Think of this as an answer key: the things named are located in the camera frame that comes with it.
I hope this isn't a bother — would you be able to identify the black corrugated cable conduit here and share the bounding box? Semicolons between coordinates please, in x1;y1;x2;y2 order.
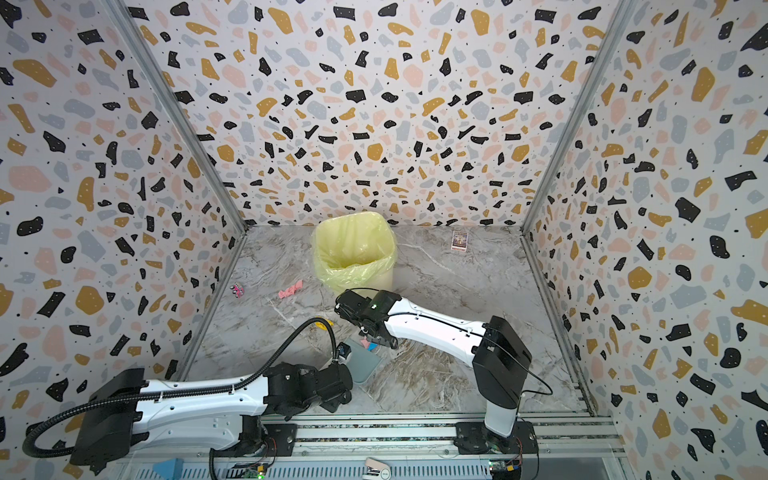
22;317;340;460

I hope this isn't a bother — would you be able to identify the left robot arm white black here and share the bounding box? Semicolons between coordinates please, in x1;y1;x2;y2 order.
70;362;353;474

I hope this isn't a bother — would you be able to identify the teal plastic dustpan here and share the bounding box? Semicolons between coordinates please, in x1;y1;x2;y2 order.
345;350;381;384

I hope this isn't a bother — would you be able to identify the cream trash bin yellow bag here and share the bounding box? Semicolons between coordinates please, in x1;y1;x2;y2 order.
312;212;397;294

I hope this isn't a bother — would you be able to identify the pink paper scrap far left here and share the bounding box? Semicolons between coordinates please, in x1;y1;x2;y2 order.
278;280;303;299

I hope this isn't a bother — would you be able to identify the blue triangular object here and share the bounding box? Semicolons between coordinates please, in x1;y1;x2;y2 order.
152;458;184;480

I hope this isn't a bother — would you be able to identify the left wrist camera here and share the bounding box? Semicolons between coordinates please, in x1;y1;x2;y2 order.
335;342;352;364

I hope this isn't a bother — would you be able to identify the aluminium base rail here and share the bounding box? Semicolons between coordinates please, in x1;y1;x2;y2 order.
107;412;634;479

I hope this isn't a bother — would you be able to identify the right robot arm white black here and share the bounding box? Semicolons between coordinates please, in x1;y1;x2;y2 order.
334;289;532;455

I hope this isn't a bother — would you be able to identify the small card box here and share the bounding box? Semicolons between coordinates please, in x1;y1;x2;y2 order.
451;231;468;252

